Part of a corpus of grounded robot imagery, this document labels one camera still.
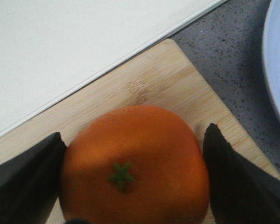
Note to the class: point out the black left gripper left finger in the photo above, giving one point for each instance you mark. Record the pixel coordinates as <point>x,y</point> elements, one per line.
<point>29,182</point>

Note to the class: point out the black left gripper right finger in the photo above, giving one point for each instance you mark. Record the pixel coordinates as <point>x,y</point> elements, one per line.
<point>240,192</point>

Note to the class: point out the whole orange fruit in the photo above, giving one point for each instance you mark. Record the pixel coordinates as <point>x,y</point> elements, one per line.
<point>135,165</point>

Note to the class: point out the light blue plate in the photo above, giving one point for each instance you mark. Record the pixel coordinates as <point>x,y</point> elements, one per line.
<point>271,54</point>

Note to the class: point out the cream white tray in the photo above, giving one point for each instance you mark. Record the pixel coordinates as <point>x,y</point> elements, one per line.
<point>51,48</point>

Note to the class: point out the wooden cutting board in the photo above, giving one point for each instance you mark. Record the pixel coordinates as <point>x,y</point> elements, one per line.
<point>161,77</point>

